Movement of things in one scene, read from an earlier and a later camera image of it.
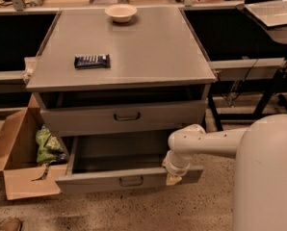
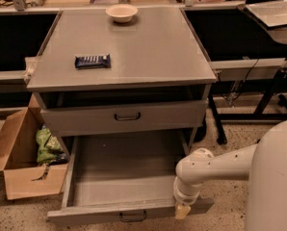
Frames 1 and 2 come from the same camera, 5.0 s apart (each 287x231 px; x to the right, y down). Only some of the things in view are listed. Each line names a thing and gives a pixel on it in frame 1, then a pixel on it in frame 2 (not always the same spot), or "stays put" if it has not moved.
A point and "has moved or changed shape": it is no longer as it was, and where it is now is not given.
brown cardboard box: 13,150 stays put
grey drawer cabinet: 158,81 stays put
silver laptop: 273,5 stays put
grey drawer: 118,163 has moved or changed shape
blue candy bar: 84,62 stays put
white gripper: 175,169 -> 186,198
